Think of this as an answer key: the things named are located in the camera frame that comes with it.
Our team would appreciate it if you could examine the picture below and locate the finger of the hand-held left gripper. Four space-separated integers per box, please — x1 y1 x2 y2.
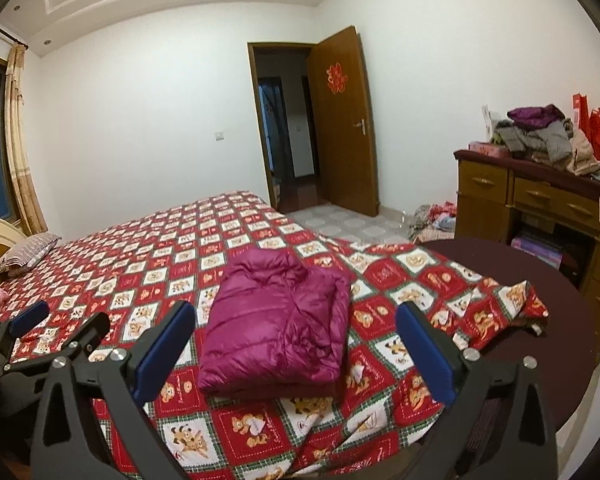
2 312 111 373
0 301 51 370

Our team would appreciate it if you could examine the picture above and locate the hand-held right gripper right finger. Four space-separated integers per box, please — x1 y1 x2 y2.
396 301 561 480

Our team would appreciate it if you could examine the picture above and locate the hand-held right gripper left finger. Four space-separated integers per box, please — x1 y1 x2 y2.
30 301 197 480

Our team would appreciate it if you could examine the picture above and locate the magenta down jacket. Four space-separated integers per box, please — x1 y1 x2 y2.
197 247 352 401

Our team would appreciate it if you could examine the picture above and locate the pile of clothes on floor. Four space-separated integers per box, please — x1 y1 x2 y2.
409 201 458 243

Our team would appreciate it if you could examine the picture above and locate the grey clothes heap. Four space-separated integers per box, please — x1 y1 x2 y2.
495 120 574 171

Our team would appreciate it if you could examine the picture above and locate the grey patterned pillow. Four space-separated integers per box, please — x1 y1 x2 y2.
0 232 62 277

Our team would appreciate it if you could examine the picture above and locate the red checkered printed bed sheet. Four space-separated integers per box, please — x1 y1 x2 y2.
0 190 551 480

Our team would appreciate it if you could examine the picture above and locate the dark maroon mattress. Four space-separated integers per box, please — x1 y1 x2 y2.
420 239 588 433

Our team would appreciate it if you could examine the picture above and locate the purple box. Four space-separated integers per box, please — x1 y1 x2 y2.
510 232 563 271

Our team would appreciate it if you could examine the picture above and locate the yellow patterned curtain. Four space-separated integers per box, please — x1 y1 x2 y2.
4 42 48 236

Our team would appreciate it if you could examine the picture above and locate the brown wooden desk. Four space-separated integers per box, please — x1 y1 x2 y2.
454 149 600 356

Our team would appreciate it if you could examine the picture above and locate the pink box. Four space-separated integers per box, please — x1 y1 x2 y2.
467 141 511 158

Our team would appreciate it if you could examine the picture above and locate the brown wooden door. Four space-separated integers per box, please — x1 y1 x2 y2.
306 26 379 217

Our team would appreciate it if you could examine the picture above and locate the beige garment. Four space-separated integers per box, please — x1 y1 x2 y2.
565 130 600 177

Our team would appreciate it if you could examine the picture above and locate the purple jacket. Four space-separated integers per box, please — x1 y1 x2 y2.
507 104 563 131

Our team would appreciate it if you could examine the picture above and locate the tall red bag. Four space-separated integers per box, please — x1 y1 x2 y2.
572 92 592 136

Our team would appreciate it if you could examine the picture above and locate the red paper door decoration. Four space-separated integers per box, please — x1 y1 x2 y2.
325 62 347 95

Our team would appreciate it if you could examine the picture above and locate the brown door frame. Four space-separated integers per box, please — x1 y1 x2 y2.
247 41 321 211

